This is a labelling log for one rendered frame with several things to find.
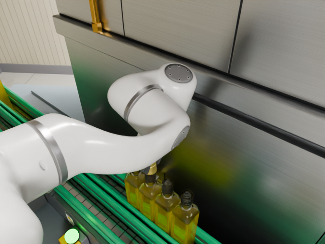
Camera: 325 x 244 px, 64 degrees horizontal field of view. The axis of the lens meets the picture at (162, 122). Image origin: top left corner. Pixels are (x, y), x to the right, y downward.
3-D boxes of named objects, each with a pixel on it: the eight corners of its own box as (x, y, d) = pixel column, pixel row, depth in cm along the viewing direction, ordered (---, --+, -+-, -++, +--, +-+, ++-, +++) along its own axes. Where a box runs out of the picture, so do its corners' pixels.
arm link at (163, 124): (24, 152, 36) (136, 100, 49) (81, 224, 31) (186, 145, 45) (18, 108, 30) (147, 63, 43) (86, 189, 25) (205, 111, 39)
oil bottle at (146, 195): (164, 222, 85) (165, 181, 72) (153, 235, 82) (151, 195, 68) (151, 212, 88) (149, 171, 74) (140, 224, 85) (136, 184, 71)
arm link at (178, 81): (145, 114, 36) (102, 75, 39) (135, 155, 44) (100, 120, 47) (208, 75, 45) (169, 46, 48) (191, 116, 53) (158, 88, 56)
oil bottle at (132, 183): (152, 211, 88) (150, 171, 75) (140, 223, 85) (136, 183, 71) (140, 202, 91) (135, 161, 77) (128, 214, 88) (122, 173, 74)
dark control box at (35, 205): (48, 203, 106) (42, 190, 100) (29, 217, 101) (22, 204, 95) (37, 191, 110) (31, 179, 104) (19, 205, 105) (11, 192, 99)
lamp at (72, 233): (82, 237, 87) (80, 232, 85) (70, 247, 85) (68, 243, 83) (74, 229, 89) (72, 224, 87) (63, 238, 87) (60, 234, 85)
